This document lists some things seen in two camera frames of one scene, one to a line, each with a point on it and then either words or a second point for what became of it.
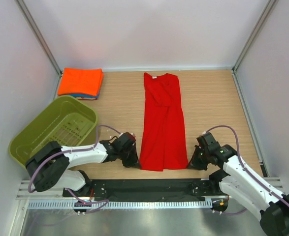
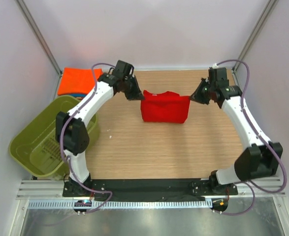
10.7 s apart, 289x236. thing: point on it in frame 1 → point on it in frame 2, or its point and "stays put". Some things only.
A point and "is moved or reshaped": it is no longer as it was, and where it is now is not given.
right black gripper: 194,163 → 197,97
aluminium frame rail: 25,192 stays put
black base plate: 149,190 stays put
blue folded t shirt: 83,96 stays put
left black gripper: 134,162 → 136,95
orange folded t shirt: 80,80 stays put
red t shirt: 164,145 is moved or reshaped
